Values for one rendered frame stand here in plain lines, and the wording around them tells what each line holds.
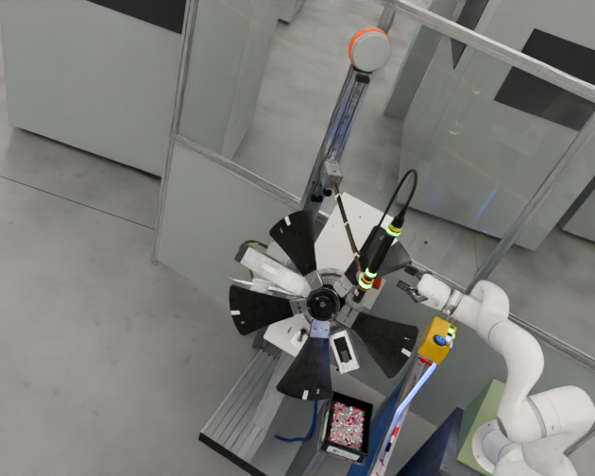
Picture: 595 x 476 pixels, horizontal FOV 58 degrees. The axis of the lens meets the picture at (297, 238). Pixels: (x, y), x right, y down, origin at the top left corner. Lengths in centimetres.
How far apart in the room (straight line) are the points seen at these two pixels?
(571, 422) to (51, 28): 360
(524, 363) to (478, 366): 152
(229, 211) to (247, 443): 120
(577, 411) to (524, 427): 13
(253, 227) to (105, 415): 120
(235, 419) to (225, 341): 55
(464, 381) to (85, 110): 305
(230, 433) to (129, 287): 113
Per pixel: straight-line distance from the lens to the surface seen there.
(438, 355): 228
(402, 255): 194
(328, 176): 225
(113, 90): 399
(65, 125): 433
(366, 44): 211
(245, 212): 290
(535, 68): 219
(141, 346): 318
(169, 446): 290
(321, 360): 203
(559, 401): 146
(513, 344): 145
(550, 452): 159
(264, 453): 289
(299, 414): 302
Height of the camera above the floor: 260
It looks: 40 degrees down
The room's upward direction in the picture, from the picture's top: 21 degrees clockwise
